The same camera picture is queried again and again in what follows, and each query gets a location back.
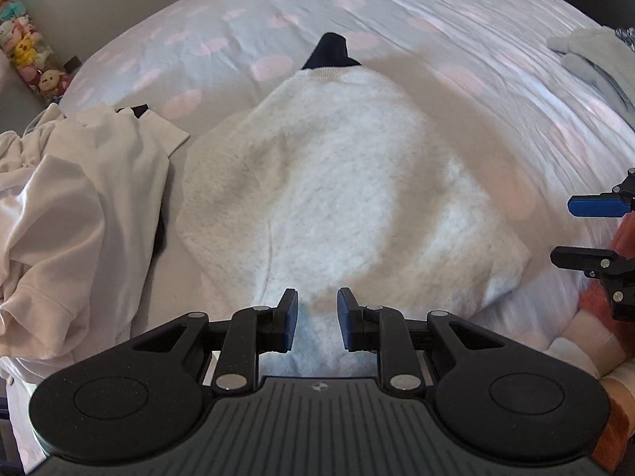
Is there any light grey printed sweatshirt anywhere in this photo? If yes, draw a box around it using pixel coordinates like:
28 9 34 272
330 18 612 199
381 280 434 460
175 66 531 376

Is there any red sleeve of operator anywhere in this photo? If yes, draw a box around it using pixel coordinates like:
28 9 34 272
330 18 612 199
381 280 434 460
546 214 634 473

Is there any beige fleece garment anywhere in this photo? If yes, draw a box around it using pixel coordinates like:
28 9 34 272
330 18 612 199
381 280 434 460
547 27 634 128

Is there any dark floral garment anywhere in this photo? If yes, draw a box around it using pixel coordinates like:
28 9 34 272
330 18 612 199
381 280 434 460
615 27 635 52

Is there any cream white garment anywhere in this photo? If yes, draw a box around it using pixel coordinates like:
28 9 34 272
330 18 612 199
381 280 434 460
1 104 189 470

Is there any pink polka dot bedsheet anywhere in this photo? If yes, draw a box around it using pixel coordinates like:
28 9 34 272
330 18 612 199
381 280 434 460
62 0 634 349

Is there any dark navy garment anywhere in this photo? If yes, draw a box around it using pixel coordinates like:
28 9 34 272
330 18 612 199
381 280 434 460
302 32 360 70

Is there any plush toy storage tube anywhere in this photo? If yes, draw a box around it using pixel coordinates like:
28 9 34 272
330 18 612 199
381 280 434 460
1 0 72 102

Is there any black wall socket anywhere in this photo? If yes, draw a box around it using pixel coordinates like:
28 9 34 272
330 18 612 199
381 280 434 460
63 56 82 73

